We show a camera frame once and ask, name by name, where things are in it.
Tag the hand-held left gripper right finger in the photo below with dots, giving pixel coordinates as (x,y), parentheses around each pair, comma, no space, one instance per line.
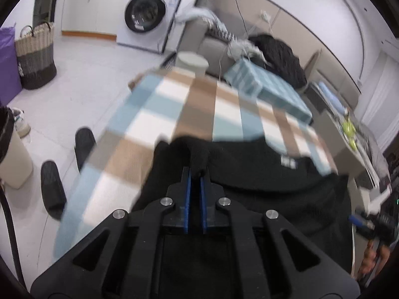
(203,202)

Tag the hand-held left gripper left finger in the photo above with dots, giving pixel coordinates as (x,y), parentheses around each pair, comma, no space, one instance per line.
(186,199)

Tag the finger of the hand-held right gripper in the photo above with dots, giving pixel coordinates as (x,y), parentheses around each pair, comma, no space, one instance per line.
(361,221)

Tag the black t-shirt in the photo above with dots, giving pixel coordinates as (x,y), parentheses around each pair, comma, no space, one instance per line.
(255,174)

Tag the person's right hand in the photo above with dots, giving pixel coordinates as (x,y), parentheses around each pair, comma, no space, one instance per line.
(371,258)

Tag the beige bedside cabinet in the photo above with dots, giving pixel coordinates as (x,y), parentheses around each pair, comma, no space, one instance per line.
(333,134)

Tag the green toy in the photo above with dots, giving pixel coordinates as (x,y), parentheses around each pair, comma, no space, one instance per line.
(348,129)

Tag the brown blue checked tablecloth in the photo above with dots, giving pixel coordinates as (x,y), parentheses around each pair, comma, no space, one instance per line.
(199,99)

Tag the black slipper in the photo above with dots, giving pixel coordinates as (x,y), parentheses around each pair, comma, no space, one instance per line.
(84,146)
(53,190)

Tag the small table blue checked cloth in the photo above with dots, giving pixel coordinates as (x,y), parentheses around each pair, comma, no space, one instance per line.
(271,90)

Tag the white round stool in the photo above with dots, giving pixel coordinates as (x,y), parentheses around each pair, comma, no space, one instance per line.
(191,62)

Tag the grey sofa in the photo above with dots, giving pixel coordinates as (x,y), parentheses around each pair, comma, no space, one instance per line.
(212,51)

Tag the beige padded headboard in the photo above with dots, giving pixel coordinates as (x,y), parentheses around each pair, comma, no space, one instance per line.
(333,68)

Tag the grey garment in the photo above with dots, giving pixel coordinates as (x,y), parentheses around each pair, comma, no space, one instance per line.
(244,49)

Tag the black jacket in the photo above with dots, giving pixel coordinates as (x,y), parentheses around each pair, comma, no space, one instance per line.
(283,59)

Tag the black white checked pillow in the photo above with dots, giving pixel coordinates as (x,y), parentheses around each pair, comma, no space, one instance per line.
(219,33)

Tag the beige trash bin black liner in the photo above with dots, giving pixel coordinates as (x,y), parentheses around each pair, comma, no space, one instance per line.
(12,158)

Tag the white shoe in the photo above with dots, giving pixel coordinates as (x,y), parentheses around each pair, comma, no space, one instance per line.
(21,123)

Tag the light grey blanket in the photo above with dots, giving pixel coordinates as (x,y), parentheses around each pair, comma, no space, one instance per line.
(196,15)

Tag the white washing machine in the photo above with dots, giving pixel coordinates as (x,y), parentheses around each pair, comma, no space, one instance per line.
(146,12)

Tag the woven laundry basket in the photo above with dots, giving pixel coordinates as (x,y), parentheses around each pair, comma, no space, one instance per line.
(36,56)

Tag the white base cabinets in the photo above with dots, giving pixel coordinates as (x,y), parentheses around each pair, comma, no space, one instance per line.
(90,9)

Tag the purple bag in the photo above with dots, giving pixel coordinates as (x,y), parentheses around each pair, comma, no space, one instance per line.
(7,68)

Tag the dark door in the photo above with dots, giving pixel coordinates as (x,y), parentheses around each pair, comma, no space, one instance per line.
(45,3)

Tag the white wall socket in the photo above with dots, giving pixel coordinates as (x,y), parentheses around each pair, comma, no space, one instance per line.
(265,15)

